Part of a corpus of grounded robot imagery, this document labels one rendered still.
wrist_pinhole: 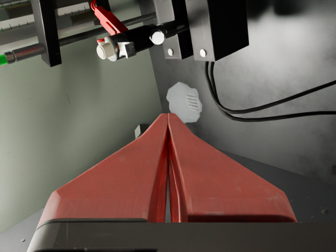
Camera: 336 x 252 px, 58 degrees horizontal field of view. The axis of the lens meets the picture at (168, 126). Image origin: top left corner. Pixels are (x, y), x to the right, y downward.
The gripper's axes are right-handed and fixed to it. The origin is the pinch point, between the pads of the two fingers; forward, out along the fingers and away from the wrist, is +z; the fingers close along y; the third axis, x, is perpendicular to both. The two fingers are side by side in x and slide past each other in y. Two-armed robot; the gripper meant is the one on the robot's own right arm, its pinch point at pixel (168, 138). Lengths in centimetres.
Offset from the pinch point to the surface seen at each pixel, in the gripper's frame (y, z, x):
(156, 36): 1.3, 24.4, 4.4
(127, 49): 4.2, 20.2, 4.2
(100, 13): 8.3, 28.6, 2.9
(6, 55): 23.8, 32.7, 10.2
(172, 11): -0.6, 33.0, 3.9
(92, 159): 17, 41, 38
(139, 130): 3.2, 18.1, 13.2
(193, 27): -3.4, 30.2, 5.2
